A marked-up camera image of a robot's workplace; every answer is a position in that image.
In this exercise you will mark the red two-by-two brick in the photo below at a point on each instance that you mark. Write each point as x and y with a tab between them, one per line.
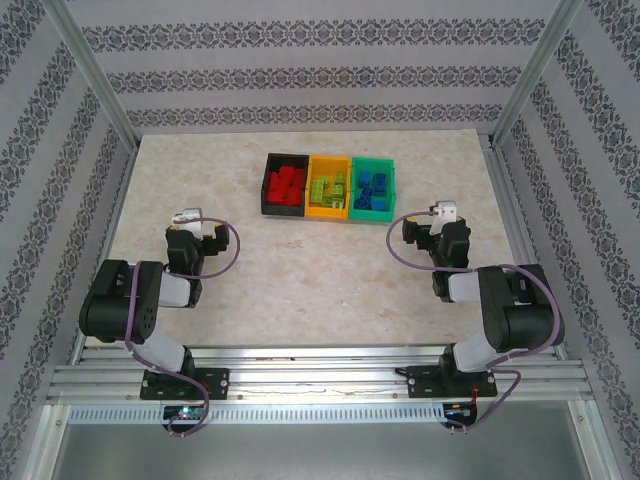
299	176

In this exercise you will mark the green plastic bin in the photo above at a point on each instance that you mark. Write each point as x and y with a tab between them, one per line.
372	216

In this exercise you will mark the black plastic bin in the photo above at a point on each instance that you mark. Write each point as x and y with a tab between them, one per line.
285	210

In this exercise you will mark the grey metal shelf panel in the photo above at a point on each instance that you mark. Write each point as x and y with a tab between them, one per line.
320	455

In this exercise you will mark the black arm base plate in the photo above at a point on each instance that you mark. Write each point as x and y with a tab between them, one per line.
217	382
422	382

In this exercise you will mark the aluminium frame post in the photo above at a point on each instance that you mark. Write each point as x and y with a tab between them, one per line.
537	70
95	75

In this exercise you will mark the aluminium front rail beam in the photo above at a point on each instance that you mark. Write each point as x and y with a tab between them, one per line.
320	375

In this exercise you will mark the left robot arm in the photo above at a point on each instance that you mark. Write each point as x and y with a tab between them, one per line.
120	300

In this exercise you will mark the small circuit board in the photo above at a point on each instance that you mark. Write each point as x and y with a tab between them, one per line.
460	410
185	412

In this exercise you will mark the blue two-by-four brick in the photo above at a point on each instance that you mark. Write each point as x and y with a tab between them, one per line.
380	183

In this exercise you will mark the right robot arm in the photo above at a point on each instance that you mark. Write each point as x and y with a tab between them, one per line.
520	320

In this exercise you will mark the yellow plastic bin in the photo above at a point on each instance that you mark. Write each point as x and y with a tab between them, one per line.
325	214

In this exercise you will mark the lime two-by-two brick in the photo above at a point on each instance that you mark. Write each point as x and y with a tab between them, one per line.
340	178
337	191

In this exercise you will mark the red two-by-four brick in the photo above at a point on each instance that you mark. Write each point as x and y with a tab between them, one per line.
286	177
272	187

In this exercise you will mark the lime two-by-four brick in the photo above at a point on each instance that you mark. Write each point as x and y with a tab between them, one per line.
317	191

